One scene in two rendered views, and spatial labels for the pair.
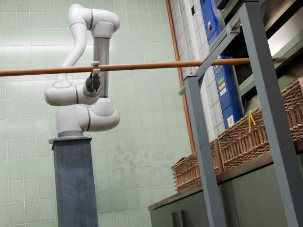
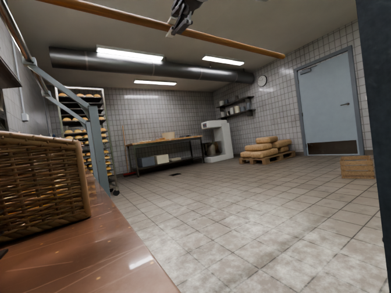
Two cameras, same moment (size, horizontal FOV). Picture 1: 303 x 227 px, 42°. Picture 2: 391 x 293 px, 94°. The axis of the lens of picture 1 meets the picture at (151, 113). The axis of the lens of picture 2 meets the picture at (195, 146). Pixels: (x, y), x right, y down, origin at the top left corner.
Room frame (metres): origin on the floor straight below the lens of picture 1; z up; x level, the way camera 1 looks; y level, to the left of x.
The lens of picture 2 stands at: (2.42, 0.04, 0.70)
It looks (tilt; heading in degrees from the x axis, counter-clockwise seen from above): 1 degrees down; 163
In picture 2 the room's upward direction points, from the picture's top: 8 degrees counter-clockwise
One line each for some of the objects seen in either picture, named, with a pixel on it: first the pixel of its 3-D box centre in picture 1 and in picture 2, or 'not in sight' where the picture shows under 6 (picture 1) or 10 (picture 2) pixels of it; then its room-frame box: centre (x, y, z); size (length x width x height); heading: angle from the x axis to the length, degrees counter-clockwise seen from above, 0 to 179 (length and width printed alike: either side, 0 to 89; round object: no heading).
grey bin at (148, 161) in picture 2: not in sight; (145, 161); (-3.01, 0.15, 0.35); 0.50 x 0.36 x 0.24; 15
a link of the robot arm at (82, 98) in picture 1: (88, 94); not in sight; (2.00, 0.33, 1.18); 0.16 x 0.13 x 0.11; 15
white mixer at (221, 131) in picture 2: not in sight; (215, 140); (-3.24, 2.46, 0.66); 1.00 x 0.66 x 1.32; 105
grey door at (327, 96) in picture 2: not in sight; (324, 107); (-0.61, 4.04, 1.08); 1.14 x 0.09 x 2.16; 15
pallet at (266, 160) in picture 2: not in sight; (267, 157); (-1.54, 3.10, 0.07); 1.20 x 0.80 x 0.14; 105
